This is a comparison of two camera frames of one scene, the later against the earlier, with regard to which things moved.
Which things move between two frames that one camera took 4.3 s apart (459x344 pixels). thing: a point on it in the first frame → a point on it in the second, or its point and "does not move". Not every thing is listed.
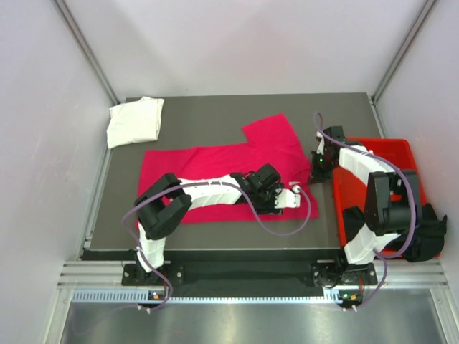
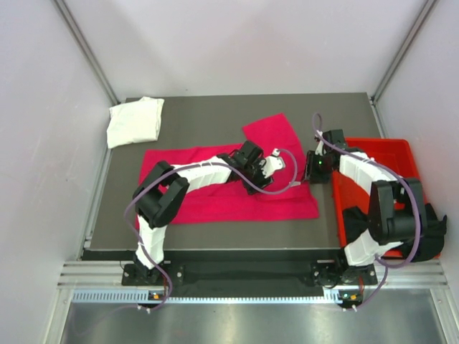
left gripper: [270, 208] → [260, 183]
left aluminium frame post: [83, 42] does not move
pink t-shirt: [271, 142] does not move
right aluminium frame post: [428, 6] does not move
